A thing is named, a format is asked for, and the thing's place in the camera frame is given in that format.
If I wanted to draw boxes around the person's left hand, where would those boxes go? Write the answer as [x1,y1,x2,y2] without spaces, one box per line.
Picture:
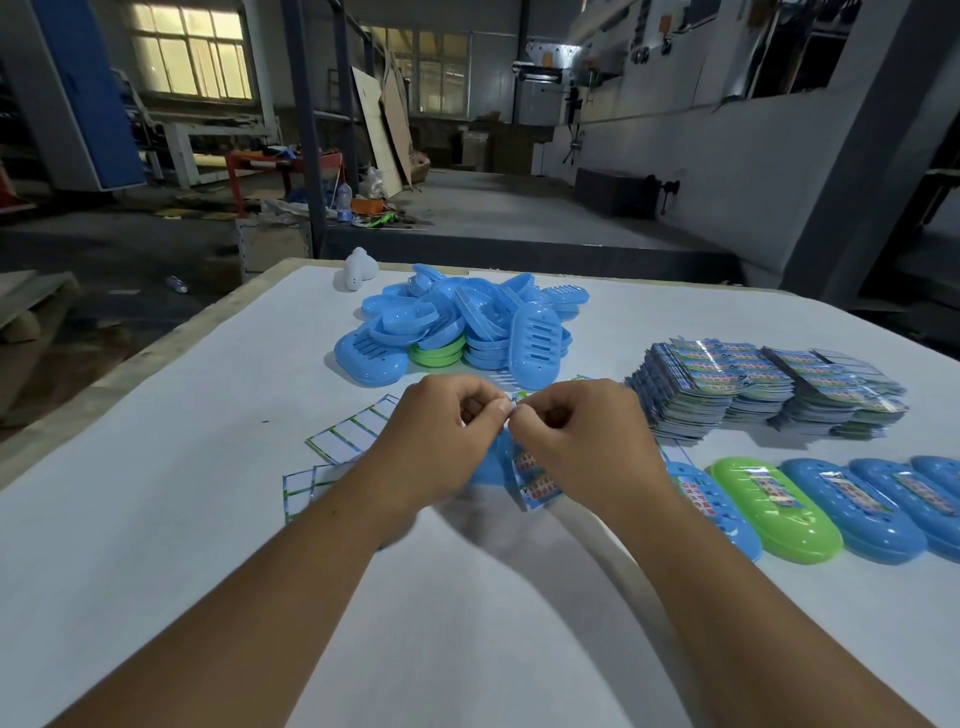
[359,373,519,523]

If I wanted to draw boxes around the person's right hand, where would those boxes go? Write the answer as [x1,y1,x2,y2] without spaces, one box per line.
[506,378,676,526]

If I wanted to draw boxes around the green-edged sticker sheet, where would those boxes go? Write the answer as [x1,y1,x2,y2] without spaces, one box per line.
[506,389,564,514]

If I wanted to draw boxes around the fanned backing sheets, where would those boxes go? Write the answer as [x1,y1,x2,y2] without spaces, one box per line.
[305,395,400,464]

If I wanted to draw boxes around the stacks of colourful sticker sheets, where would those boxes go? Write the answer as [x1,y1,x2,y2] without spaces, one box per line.
[626,335,909,444]

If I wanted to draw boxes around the pile of blue soap dishes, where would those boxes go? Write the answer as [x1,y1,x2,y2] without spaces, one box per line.
[333,262,592,393]

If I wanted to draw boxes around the person's left forearm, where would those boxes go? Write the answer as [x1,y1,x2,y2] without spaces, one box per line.
[44,472,429,728]

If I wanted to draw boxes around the person's right forearm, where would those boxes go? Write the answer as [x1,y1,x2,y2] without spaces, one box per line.
[614,464,939,728]

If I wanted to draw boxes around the black box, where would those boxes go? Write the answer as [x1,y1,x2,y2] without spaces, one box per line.
[573,166,661,220]

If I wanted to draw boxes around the small white plastic figure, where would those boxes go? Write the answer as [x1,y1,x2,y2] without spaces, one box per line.
[343,245,378,292]

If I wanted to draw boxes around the pale wooden crate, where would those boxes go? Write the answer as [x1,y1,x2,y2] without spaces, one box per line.
[236,217,313,285]

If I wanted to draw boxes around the pale leaning plywood board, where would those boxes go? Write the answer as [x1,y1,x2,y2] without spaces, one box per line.
[350,65,404,200]

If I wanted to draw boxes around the brown leaning board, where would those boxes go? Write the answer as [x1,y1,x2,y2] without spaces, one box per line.
[380,56,415,187]

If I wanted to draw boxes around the red metal table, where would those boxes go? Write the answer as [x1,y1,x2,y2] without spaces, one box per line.
[224,148,345,219]

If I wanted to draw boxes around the silver machine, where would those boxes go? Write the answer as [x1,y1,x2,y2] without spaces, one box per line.
[512,41,585,127]

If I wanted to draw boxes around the wide window with grid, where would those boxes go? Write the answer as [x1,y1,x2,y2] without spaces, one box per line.
[363,26,472,115]

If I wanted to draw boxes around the grey slanted pillar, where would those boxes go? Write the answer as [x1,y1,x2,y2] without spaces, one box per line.
[779,0,960,309]

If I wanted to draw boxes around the wooden pallet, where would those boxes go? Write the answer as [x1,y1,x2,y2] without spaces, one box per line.
[0,269,80,346]

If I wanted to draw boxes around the large bright window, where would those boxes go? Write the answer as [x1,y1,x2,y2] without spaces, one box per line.
[123,3,254,103]

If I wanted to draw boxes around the blue and white machine cabinet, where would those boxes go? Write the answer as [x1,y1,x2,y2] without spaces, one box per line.
[29,0,148,193]

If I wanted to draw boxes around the thick dark steel post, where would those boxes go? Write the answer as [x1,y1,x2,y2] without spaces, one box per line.
[281,0,329,260]

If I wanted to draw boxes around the thin dark steel post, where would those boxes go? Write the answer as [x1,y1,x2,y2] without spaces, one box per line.
[333,0,360,196]

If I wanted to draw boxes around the white metal workbench frame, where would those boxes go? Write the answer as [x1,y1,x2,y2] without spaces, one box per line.
[142,112,283,190]

